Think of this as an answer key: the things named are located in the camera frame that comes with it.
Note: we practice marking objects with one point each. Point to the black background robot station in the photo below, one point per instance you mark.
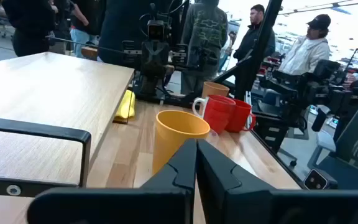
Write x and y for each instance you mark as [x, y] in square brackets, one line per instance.
[315, 84]

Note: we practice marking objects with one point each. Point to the person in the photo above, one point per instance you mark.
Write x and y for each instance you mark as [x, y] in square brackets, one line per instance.
[82, 18]
[253, 37]
[26, 25]
[306, 53]
[204, 37]
[120, 25]

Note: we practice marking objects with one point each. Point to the orange plastic cup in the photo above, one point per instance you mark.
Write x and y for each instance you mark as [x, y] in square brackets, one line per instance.
[213, 88]

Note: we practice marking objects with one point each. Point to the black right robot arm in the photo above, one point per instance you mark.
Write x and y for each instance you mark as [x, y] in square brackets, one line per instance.
[154, 85]

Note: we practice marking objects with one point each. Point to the yellow cloth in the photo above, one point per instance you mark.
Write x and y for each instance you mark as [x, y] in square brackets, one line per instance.
[125, 107]

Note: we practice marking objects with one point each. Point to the small camera device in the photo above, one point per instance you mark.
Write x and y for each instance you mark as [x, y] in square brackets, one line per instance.
[319, 180]

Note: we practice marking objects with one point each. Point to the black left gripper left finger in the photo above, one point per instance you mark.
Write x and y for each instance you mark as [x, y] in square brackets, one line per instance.
[172, 174]

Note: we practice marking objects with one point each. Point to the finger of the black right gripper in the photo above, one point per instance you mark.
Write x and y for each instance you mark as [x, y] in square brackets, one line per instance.
[162, 56]
[148, 56]

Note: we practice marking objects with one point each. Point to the black table rig frame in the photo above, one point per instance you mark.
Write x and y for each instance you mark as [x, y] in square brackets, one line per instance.
[259, 40]

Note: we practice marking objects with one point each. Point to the yellow plastic cup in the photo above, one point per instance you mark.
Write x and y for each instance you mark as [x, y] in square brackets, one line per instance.
[169, 146]

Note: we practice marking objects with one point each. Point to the wooden shelf with black frame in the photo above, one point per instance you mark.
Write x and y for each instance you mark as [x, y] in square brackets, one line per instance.
[42, 93]

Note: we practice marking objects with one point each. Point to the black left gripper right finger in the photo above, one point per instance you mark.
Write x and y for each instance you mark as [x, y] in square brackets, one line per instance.
[225, 186]

